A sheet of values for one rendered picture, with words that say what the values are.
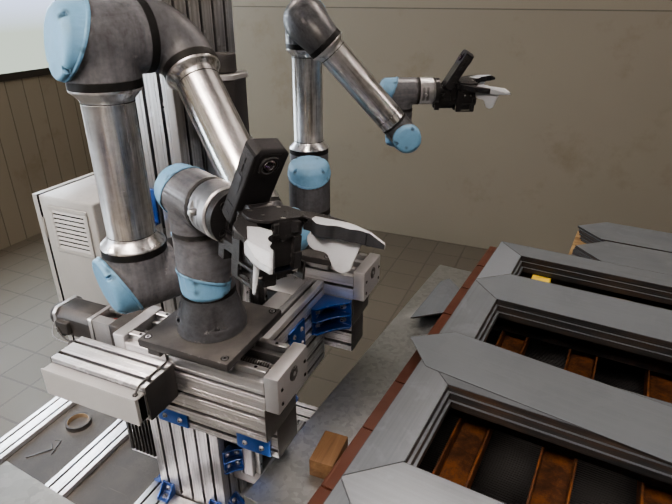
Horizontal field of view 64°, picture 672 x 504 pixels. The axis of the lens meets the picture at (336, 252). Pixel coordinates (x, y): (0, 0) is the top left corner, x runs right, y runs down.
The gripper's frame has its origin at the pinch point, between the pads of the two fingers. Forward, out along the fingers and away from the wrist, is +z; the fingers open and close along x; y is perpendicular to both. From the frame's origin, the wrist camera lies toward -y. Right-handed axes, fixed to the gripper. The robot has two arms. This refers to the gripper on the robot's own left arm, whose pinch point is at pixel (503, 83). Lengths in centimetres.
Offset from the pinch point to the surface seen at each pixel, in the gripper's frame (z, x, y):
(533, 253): 21, 0, 59
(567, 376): 4, 66, 50
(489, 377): -14, 65, 50
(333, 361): -46, -44, 153
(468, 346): -16, 53, 52
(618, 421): 9, 81, 48
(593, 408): 5, 77, 49
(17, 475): -99, 104, 27
